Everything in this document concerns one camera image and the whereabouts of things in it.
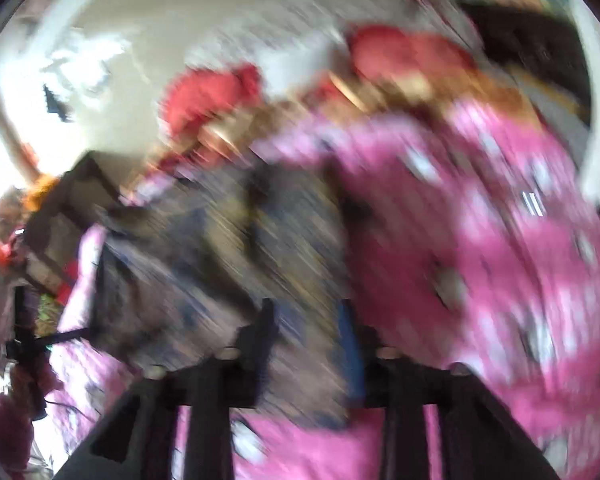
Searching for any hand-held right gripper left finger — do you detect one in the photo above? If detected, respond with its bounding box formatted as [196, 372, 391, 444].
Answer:
[52, 299, 277, 480]

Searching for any orange object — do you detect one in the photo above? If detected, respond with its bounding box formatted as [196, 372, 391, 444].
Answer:
[22, 172, 61, 211]

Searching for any pink penguin printed blanket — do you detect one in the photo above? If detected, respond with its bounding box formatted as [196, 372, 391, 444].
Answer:
[45, 95, 600, 480]

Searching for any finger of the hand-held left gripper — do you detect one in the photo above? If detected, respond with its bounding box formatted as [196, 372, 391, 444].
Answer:
[37, 327, 95, 350]

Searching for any red garment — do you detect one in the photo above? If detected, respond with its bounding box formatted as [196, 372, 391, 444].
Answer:
[185, 0, 456, 111]

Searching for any golden satin cloth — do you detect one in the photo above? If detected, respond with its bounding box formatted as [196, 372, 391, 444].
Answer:
[195, 67, 541, 156]

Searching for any dark patterned small garment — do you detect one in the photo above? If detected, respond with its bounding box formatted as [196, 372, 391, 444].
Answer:
[87, 160, 371, 431]

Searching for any person's left forearm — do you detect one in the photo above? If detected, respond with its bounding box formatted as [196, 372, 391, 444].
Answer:
[0, 360, 63, 473]

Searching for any red pillow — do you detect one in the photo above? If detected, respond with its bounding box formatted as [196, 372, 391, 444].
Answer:
[347, 25, 481, 101]

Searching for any small red cushion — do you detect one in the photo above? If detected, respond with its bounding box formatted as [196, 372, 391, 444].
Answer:
[160, 65, 263, 171]

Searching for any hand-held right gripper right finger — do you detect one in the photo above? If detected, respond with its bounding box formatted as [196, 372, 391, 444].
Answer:
[339, 302, 561, 480]

